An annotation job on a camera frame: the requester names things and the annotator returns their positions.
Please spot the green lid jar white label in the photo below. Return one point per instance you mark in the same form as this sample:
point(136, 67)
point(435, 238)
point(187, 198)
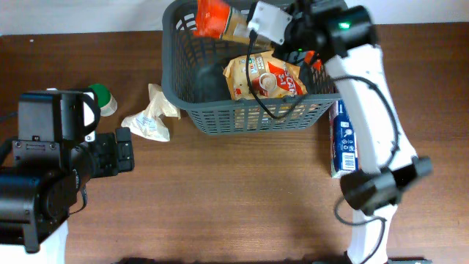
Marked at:
point(106, 101)

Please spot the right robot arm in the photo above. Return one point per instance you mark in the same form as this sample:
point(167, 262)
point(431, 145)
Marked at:
point(347, 43)

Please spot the beige paper bag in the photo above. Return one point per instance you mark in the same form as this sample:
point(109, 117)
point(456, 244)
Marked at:
point(147, 123)

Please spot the blue tissue pack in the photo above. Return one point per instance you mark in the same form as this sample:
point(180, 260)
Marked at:
point(343, 147)

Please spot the grey plastic basket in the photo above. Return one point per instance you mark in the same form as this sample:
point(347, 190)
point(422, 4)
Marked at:
point(193, 81)

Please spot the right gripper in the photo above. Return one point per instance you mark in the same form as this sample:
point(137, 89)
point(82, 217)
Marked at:
point(284, 56)

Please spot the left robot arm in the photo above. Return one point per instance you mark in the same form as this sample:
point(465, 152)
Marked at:
point(56, 153)

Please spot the orange pasta packet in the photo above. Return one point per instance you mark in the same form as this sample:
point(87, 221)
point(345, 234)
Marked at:
point(217, 20)

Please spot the beige coffee mix bag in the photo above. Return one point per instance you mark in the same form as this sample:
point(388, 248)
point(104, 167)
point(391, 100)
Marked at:
point(270, 78)

